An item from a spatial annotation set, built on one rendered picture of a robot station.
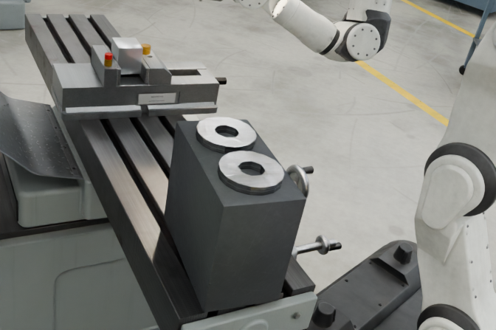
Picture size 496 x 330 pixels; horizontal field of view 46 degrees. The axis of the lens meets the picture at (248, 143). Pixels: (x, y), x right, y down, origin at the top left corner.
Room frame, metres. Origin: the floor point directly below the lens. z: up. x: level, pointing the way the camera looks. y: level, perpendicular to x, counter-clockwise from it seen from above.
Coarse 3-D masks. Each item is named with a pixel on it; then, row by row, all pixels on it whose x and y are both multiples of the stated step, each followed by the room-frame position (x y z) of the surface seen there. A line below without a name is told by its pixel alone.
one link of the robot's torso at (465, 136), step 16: (480, 48) 0.99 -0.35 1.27; (480, 64) 0.99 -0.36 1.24; (464, 80) 1.01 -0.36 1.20; (480, 80) 0.99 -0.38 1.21; (464, 96) 1.02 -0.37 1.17; (480, 96) 1.00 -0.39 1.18; (464, 112) 1.01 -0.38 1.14; (480, 112) 0.99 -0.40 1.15; (448, 128) 1.02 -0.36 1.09; (464, 128) 1.00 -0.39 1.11; (480, 128) 0.99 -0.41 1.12; (448, 144) 1.01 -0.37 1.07; (464, 144) 0.99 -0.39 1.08; (480, 144) 0.98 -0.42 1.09; (432, 160) 1.00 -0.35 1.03; (480, 160) 0.96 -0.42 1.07; (480, 208) 0.94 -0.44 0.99
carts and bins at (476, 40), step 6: (492, 0) 4.57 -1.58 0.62; (486, 6) 4.58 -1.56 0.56; (486, 12) 4.57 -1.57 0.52; (480, 24) 4.57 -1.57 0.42; (480, 30) 4.57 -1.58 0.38; (474, 42) 4.57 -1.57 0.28; (474, 48) 4.57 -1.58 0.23; (468, 54) 4.58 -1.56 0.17; (468, 60) 4.57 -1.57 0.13; (462, 66) 4.57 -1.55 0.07; (462, 72) 4.57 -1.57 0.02
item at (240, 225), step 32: (192, 128) 0.78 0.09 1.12; (224, 128) 0.79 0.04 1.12; (192, 160) 0.71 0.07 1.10; (224, 160) 0.69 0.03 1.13; (256, 160) 0.70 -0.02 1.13; (192, 192) 0.70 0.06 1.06; (224, 192) 0.63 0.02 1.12; (256, 192) 0.64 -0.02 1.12; (288, 192) 0.66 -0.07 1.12; (192, 224) 0.68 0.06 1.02; (224, 224) 0.60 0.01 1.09; (256, 224) 0.62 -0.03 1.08; (288, 224) 0.65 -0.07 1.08; (192, 256) 0.66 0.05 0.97; (224, 256) 0.61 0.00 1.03; (256, 256) 0.63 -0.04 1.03; (288, 256) 0.65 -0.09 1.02; (224, 288) 0.61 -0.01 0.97; (256, 288) 0.63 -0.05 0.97
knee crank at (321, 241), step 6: (318, 240) 1.36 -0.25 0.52; (324, 240) 1.35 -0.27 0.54; (330, 240) 1.37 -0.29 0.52; (294, 246) 1.29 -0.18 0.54; (300, 246) 1.32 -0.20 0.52; (306, 246) 1.32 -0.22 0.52; (312, 246) 1.33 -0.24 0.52; (318, 246) 1.34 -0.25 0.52; (324, 246) 1.34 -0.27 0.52; (330, 246) 1.36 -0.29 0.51; (336, 246) 1.38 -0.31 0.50; (294, 252) 1.28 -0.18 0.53; (300, 252) 1.30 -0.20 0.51; (324, 252) 1.33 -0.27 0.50
